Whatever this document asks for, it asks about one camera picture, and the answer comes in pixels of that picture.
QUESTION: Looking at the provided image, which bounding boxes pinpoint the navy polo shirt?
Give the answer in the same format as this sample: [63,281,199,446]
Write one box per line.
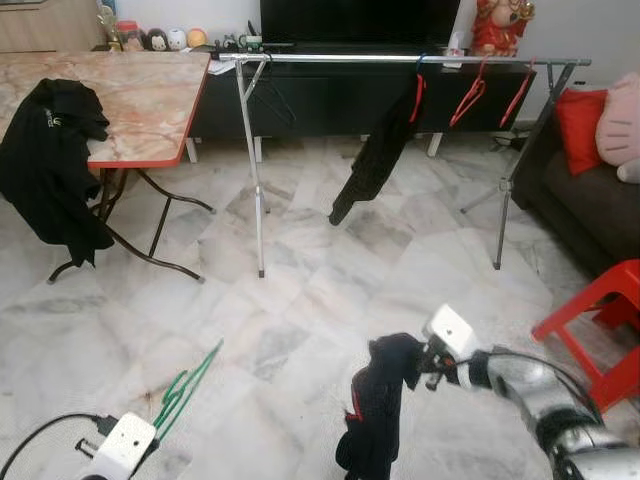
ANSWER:
[335,333,429,480]

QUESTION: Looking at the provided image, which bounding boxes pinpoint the green plastic hanger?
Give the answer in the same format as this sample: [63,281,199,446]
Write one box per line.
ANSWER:
[150,338,226,446]

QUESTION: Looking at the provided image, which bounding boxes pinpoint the black thin hanger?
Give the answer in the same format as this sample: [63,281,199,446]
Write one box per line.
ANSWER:
[250,60,298,126]

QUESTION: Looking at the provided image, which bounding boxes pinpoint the red plastic stool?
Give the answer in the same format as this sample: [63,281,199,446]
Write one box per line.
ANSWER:
[532,258,640,413]

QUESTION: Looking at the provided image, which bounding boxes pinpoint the black shirt red collar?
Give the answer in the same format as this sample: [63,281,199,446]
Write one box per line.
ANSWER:
[328,72,429,227]

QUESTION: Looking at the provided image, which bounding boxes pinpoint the dark grey sofa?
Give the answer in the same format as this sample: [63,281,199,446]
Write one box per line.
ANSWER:
[510,95,640,279]

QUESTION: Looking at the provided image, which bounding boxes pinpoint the red cushion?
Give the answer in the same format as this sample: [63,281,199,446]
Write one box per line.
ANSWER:
[553,88,609,177]

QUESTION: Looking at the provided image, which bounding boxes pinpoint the black TV cabinet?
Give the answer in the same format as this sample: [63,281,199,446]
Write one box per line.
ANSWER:
[190,42,561,141]

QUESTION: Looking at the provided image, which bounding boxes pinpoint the pink cat pillow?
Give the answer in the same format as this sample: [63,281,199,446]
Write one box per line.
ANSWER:
[597,70,640,168]

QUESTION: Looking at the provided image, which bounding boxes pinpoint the white tissue box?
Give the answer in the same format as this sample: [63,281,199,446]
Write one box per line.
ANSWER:
[445,30,467,63]

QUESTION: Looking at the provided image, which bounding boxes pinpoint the silver metal clothes rack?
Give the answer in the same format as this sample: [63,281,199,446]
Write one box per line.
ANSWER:
[218,52,593,279]

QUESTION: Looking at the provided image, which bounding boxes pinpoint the red figurine statue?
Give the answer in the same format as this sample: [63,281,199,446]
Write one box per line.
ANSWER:
[470,0,536,56]

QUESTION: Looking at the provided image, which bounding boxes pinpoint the black television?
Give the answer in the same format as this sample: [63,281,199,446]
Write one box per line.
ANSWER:
[260,0,463,46]

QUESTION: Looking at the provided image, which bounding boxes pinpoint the green circuit board device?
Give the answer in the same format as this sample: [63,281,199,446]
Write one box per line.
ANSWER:
[228,30,266,53]

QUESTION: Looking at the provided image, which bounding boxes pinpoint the black shirt small green logo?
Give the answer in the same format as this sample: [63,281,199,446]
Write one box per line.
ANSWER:
[0,78,116,268]

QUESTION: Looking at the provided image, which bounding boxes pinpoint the red-lid jar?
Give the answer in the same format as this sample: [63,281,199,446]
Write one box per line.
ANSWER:
[118,20,144,53]

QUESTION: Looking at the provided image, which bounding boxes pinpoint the golden trophy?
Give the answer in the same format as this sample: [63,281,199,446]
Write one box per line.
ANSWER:
[95,3,119,46]

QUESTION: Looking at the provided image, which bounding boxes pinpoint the wooden cabinet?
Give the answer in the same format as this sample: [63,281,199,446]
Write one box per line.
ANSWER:
[0,0,106,53]

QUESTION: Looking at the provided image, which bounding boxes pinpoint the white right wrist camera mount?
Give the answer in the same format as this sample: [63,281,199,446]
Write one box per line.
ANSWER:
[422,305,479,363]

